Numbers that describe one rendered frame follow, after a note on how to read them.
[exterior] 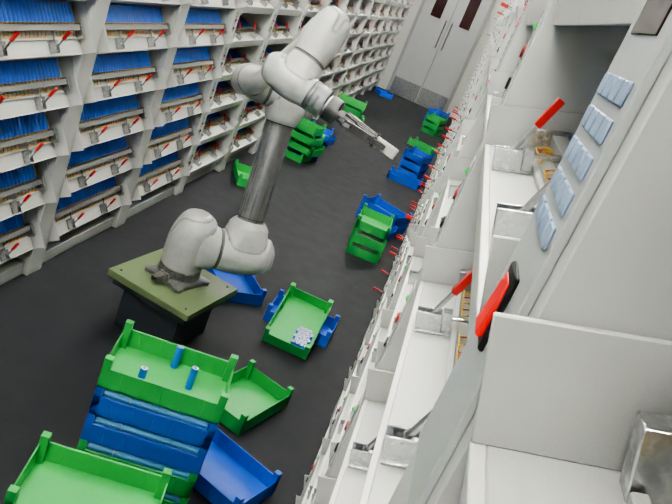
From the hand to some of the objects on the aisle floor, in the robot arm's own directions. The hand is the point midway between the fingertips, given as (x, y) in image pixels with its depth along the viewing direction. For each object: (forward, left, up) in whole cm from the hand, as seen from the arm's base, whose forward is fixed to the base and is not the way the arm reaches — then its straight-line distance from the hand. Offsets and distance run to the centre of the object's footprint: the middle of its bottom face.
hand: (385, 147), depth 205 cm
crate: (-75, +72, -108) cm, 150 cm away
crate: (+4, -28, -106) cm, 109 cm away
